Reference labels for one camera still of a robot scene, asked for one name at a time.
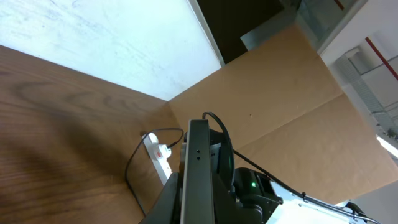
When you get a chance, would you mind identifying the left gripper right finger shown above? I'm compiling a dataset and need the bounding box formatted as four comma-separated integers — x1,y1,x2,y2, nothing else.
213,174,244,224

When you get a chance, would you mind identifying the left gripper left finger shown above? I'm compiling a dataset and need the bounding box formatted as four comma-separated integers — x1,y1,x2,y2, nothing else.
139,173,180,224

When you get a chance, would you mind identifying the black charger cable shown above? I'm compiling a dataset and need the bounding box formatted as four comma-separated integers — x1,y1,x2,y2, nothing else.
124,128,185,218

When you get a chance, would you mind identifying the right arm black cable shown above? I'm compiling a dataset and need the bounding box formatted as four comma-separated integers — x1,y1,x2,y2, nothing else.
201,111,383,224

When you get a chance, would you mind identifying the white power strip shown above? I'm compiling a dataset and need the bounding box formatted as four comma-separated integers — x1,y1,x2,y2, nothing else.
142,133,172,185

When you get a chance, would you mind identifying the cardboard panel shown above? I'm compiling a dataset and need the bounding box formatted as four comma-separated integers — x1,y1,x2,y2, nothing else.
169,25,397,203

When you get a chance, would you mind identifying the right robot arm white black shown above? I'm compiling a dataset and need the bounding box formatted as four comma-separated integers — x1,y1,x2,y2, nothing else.
206,129,376,223

